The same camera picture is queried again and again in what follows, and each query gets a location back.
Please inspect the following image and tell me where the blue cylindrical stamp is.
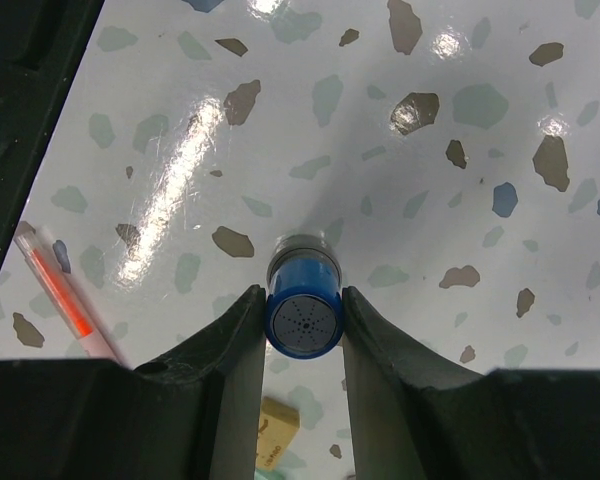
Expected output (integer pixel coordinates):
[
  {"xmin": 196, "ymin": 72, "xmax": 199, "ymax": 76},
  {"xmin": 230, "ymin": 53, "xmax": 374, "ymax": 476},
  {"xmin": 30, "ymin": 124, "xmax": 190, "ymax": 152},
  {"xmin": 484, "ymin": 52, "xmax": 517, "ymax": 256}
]
[{"xmin": 264, "ymin": 234, "xmax": 344, "ymax": 360}]

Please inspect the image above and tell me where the orange pink pen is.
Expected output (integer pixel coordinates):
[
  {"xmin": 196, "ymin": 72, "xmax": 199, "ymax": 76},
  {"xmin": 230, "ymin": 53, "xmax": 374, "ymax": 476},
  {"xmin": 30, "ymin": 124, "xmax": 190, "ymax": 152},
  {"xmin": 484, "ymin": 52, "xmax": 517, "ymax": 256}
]
[{"xmin": 13, "ymin": 221, "xmax": 128, "ymax": 367}]

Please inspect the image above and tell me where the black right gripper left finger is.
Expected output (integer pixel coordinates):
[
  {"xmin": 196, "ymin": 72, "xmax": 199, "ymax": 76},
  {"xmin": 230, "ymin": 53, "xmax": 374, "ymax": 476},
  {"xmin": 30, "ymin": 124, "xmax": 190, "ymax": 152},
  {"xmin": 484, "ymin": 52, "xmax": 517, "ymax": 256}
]
[{"xmin": 0, "ymin": 285, "xmax": 266, "ymax": 479}]

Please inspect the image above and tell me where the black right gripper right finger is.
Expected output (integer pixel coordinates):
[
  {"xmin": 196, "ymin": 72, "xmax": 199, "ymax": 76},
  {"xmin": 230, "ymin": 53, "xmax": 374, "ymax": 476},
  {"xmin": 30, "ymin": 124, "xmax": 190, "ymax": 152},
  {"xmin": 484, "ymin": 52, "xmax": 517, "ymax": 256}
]
[{"xmin": 343, "ymin": 287, "xmax": 600, "ymax": 479}]

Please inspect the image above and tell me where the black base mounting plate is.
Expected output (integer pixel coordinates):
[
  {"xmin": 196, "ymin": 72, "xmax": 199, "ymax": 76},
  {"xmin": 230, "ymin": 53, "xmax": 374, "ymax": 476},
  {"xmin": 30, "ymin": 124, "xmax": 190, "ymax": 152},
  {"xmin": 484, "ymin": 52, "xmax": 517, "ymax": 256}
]
[{"xmin": 0, "ymin": 0, "xmax": 103, "ymax": 269}]

